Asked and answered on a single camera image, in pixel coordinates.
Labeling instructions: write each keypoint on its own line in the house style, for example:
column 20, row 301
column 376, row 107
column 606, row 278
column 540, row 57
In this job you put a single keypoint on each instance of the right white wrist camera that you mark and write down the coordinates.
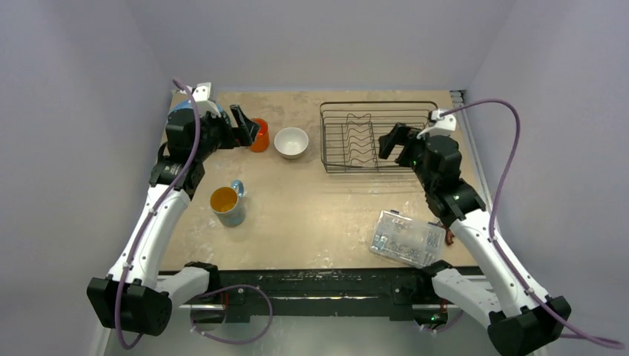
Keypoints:
column 441, row 123

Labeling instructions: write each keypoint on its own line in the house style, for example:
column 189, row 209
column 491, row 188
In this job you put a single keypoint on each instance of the light blue plate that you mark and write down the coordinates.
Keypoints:
column 207, row 108

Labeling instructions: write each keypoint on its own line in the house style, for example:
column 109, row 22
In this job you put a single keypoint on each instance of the blue butterfly mug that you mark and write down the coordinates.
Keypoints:
column 227, row 204

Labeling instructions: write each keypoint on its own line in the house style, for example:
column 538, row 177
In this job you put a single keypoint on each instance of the black base frame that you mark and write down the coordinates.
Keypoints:
column 398, row 294

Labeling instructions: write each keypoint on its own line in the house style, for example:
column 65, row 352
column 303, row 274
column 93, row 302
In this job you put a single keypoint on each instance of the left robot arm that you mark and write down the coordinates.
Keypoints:
column 130, row 298

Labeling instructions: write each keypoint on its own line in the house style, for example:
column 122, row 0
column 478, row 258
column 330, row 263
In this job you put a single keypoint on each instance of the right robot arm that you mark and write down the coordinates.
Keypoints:
column 518, row 314

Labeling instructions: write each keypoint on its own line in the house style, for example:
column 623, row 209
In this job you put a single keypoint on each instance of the orange cup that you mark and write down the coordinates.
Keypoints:
column 261, row 142

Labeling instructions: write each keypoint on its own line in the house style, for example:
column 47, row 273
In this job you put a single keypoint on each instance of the beige floral bowl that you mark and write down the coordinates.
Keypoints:
column 291, row 142

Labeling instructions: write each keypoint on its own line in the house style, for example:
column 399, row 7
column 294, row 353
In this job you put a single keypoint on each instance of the clear plastic screw box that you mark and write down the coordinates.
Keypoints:
column 416, row 243

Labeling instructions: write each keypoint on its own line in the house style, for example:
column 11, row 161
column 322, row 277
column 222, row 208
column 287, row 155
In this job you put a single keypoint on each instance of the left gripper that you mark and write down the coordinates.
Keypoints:
column 233, row 136

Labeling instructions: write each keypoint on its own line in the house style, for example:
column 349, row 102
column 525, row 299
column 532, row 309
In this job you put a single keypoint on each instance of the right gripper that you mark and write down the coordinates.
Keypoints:
column 404, row 144

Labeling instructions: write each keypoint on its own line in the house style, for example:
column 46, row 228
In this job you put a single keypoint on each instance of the black wire dish rack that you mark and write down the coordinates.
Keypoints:
column 350, row 131

